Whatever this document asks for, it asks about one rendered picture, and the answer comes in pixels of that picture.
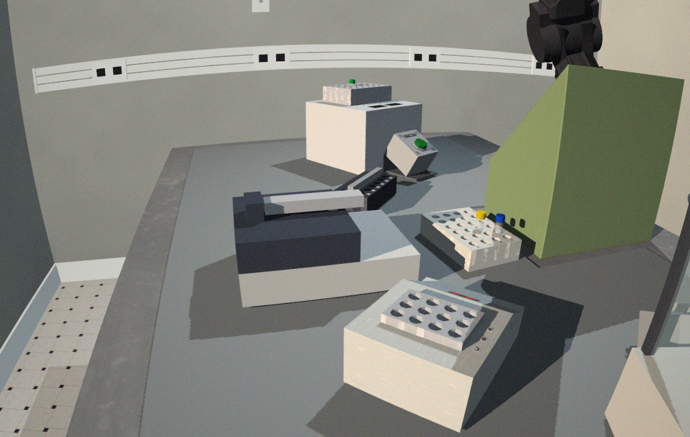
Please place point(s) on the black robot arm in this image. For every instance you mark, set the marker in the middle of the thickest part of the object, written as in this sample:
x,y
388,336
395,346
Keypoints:
x,y
565,32

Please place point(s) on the dark grey bench mat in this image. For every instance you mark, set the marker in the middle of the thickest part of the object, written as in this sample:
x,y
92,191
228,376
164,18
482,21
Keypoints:
x,y
218,369

